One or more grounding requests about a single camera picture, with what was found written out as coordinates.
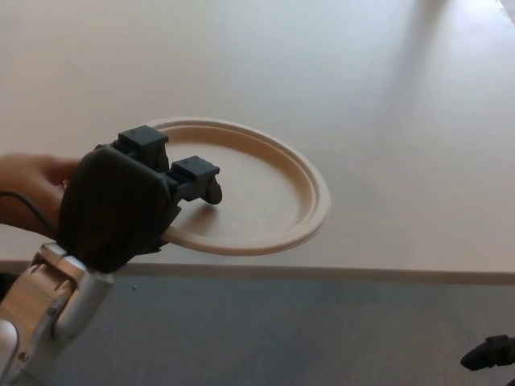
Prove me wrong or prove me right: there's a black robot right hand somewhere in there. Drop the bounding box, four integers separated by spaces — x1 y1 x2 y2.
459 334 515 372

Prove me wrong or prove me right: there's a person's bare hand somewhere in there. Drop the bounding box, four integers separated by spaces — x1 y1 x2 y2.
0 152 81 238

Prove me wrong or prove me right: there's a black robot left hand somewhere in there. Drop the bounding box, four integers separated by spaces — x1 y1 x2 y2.
54 125 224 275

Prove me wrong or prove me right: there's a beige round paper plate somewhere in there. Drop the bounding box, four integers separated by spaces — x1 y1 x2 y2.
150 116 332 257

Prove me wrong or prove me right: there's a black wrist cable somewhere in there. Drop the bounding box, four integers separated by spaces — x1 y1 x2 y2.
0 191 58 239

